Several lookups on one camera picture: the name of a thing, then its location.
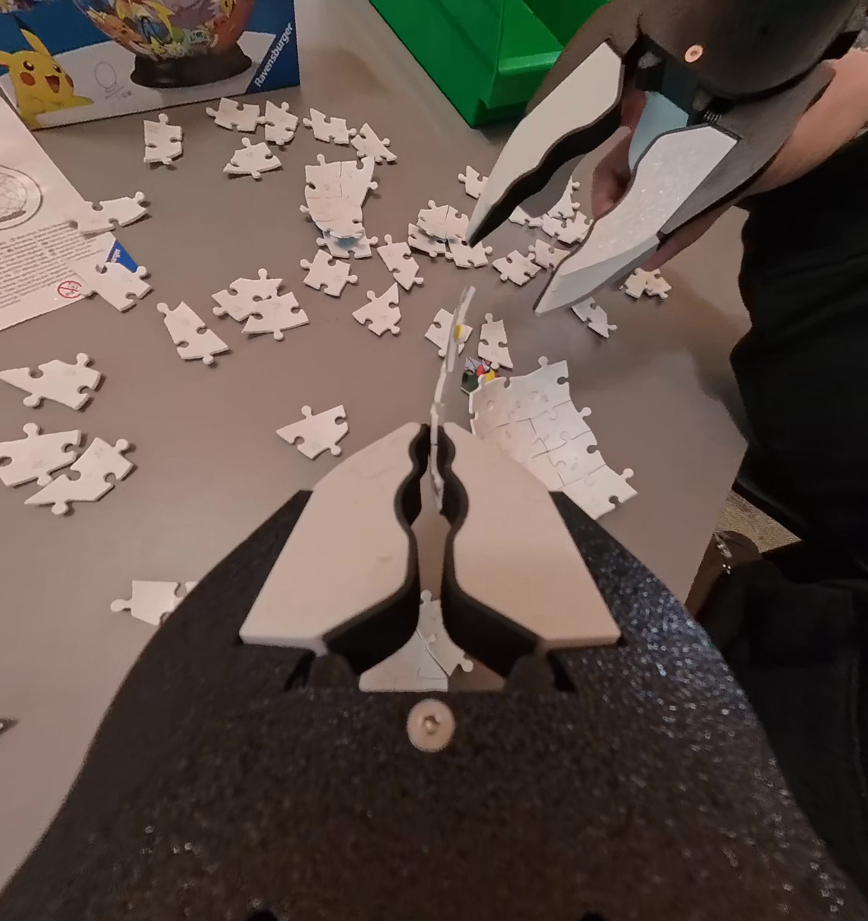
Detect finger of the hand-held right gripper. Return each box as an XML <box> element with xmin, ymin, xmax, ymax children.
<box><xmin>464</xmin><ymin>40</ymin><xmax>648</xmax><ymax>244</ymax></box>
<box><xmin>532</xmin><ymin>122</ymin><xmax>738</xmax><ymax>318</ymax></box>

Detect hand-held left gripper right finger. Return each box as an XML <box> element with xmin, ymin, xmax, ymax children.
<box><xmin>440</xmin><ymin>423</ymin><xmax>623</xmax><ymax>679</ymax></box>

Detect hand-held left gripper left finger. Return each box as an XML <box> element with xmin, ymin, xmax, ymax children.
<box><xmin>238</xmin><ymin>422</ymin><xmax>433</xmax><ymax>676</ymax></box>

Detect large curved white puzzle section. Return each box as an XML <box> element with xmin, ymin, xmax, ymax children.
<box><xmin>468</xmin><ymin>358</ymin><xmax>638</xmax><ymax>520</ymax></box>

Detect white puzzle pieces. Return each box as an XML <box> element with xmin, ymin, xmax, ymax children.
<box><xmin>0</xmin><ymin>97</ymin><xmax>672</xmax><ymax>753</ymax></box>

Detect person's right forearm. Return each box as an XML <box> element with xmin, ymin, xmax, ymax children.
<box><xmin>739</xmin><ymin>36</ymin><xmax>868</xmax><ymax>217</ymax></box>

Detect small fan-shaped puzzle section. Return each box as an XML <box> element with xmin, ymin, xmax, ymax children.
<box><xmin>360</xmin><ymin>590</ymin><xmax>474</xmax><ymax>693</ymax></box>

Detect flat assembled white puzzle section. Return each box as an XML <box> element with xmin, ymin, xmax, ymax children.
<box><xmin>300</xmin><ymin>153</ymin><xmax>379</xmax><ymax>249</ymax></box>

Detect blue puzzle ball box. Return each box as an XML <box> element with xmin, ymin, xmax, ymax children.
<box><xmin>0</xmin><ymin>0</ymin><xmax>301</xmax><ymax>132</ymax></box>

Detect person's right hand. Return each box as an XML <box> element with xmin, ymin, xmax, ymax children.
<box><xmin>592</xmin><ymin>61</ymin><xmax>861</xmax><ymax>271</ymax></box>

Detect green plastic bin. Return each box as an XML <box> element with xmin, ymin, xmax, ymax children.
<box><xmin>369</xmin><ymin>0</ymin><xmax>616</xmax><ymax>129</ymax></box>

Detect printed paper instruction sheet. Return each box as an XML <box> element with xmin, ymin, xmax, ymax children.
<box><xmin>0</xmin><ymin>68</ymin><xmax>130</xmax><ymax>344</ymax></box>

